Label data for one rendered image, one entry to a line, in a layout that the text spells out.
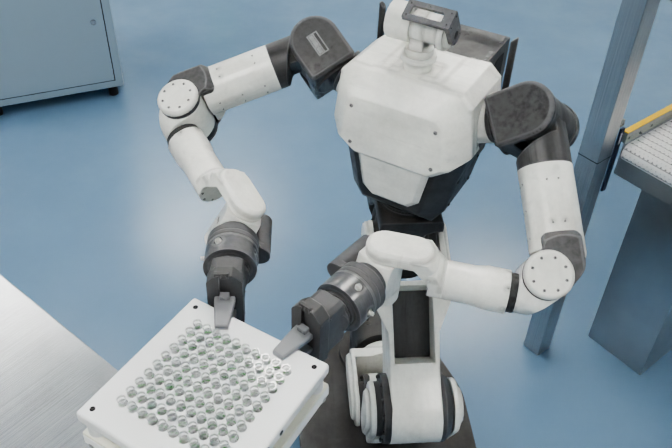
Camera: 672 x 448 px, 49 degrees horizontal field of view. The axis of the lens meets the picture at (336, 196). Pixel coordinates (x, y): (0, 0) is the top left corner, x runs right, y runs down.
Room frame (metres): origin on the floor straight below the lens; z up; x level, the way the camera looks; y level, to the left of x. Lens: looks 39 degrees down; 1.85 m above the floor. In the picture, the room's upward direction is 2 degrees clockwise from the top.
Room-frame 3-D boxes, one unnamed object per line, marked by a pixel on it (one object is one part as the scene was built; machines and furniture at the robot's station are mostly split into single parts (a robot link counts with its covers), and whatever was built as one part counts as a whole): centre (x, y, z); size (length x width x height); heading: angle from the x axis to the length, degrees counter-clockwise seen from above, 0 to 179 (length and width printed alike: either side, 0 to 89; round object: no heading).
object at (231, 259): (0.84, 0.17, 1.00); 0.12 x 0.10 x 0.13; 3
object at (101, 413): (0.62, 0.17, 1.01); 0.25 x 0.24 x 0.02; 60
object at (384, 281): (0.86, -0.06, 0.99); 0.11 x 0.11 x 0.11; 53
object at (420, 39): (1.16, -0.13, 1.29); 0.10 x 0.07 x 0.09; 61
